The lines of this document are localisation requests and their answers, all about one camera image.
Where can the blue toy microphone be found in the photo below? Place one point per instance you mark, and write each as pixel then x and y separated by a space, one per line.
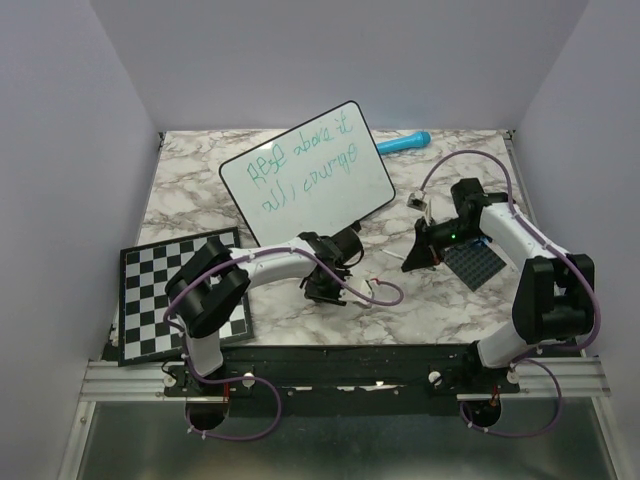
pixel 416 140

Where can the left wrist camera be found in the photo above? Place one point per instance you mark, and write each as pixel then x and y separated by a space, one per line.
pixel 357 291

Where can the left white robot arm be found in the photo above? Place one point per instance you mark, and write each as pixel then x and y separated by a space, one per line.
pixel 208 288

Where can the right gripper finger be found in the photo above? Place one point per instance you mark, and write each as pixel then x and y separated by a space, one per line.
pixel 423 238
pixel 422 255

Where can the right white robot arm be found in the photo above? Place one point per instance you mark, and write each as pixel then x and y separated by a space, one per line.
pixel 554 300

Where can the aluminium extrusion rail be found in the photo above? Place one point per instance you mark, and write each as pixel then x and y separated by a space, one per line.
pixel 107 382

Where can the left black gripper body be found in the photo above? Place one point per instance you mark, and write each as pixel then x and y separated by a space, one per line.
pixel 325 291

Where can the black white checkerboard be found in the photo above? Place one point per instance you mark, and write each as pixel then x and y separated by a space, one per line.
pixel 144 271

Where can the black framed whiteboard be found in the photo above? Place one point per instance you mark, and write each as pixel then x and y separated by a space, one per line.
pixel 320 176

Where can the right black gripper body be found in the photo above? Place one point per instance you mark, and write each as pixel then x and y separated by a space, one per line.
pixel 448 234

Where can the grey lego baseplate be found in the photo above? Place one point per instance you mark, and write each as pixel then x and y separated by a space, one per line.
pixel 473 265

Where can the green whiteboard marker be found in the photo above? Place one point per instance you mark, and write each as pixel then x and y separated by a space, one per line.
pixel 392 254

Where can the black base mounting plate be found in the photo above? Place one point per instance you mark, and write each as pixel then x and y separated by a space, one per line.
pixel 340 381

